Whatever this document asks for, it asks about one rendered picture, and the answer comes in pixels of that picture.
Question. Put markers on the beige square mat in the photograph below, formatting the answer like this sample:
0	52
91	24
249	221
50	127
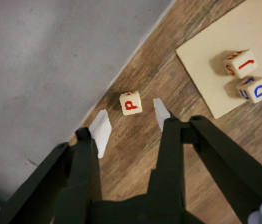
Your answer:
202	55

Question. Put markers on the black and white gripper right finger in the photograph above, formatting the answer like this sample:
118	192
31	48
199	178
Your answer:
237	174

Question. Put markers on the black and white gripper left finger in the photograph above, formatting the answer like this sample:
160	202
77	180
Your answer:
50	190

